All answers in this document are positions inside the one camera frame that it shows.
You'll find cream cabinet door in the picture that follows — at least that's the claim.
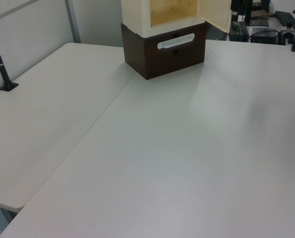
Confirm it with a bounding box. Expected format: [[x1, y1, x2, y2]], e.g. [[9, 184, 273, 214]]
[[198, 0, 233, 34]]

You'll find cream plastic cabinet body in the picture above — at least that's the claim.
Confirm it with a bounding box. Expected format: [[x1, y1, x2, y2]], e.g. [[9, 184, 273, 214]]
[[121, 0, 208, 39]]

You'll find dark brown drawer box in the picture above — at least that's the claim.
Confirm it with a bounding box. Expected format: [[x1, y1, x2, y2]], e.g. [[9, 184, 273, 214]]
[[120, 22, 209, 81]]

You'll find black device with green light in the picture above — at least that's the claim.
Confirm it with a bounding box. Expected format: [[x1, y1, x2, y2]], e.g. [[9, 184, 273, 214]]
[[229, 21, 250, 42]]

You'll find black flat box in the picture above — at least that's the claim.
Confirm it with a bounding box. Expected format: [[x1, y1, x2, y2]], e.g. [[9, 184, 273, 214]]
[[249, 27, 280, 45]]

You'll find black monitor stand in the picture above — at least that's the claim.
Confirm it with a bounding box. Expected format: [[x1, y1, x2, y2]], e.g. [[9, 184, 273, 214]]
[[244, 0, 270, 27]]

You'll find black keyboard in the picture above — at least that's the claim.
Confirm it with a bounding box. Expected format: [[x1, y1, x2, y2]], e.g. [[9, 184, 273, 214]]
[[275, 10, 295, 27]]

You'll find white drawer handle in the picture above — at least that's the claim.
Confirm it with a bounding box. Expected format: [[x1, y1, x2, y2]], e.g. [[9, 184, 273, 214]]
[[156, 32, 196, 50]]

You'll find grey partition frame post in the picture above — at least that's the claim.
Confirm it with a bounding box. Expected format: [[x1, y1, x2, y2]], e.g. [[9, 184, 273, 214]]
[[64, 0, 81, 44]]

